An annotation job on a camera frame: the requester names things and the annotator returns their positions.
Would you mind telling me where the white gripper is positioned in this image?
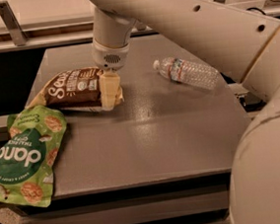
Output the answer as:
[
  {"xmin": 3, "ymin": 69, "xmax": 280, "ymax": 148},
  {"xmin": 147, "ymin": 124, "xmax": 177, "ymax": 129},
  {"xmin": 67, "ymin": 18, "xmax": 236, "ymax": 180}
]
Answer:
[{"xmin": 92, "ymin": 40, "xmax": 129, "ymax": 110}]

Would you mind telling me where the brown chip bag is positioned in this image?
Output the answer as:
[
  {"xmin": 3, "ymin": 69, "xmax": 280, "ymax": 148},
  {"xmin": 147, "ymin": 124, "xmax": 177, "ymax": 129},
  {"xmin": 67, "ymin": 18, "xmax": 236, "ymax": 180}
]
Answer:
[{"xmin": 29, "ymin": 67, "xmax": 113, "ymax": 112}]

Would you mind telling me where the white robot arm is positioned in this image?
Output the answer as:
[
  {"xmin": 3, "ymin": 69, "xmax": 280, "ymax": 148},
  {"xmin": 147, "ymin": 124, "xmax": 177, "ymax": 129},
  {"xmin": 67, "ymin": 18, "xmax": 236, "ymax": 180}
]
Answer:
[{"xmin": 90, "ymin": 0, "xmax": 280, "ymax": 224}]

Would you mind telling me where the green dang chip bag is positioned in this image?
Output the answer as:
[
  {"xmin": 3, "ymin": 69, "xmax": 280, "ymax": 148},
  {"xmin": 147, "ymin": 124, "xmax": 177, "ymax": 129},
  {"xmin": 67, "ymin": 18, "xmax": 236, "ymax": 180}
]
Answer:
[{"xmin": 0, "ymin": 106, "xmax": 67, "ymax": 208}]

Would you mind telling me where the clear plastic water bottle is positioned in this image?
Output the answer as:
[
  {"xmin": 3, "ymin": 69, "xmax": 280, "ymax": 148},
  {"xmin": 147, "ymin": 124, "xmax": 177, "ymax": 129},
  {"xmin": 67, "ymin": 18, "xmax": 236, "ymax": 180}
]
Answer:
[{"xmin": 153, "ymin": 57, "xmax": 220, "ymax": 91}]

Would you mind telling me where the grey drawer cabinet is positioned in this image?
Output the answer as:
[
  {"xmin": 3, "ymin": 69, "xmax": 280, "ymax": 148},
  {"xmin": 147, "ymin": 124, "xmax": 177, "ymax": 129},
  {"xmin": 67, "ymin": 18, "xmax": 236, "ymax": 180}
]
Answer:
[{"xmin": 20, "ymin": 172, "xmax": 230, "ymax": 224}]

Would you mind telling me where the metal railing frame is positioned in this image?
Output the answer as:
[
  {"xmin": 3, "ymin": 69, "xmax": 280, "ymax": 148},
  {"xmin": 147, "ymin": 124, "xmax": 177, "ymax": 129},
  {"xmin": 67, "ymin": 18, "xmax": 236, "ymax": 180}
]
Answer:
[{"xmin": 0, "ymin": 0, "xmax": 280, "ymax": 53}]

